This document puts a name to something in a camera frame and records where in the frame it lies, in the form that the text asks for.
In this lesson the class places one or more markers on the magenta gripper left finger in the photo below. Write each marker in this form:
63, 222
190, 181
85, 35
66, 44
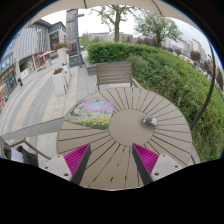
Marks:
70, 167

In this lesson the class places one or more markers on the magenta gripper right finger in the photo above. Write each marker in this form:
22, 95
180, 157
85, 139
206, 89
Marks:
152, 166

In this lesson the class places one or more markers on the grey computer mouse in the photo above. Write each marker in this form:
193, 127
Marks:
149, 121

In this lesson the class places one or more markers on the floral printed mouse pad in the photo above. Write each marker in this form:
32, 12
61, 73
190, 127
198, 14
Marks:
91, 113

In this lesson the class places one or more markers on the white planter with flowers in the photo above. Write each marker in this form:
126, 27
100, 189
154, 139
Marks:
59, 81

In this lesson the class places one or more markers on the green hedge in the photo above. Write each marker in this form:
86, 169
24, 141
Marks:
168, 75

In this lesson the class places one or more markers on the brown slatted chair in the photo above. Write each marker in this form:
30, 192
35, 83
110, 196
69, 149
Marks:
113, 73

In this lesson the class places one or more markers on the far white planter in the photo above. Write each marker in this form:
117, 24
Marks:
61, 50

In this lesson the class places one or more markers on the tall advertising pillar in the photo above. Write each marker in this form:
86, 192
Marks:
72, 38

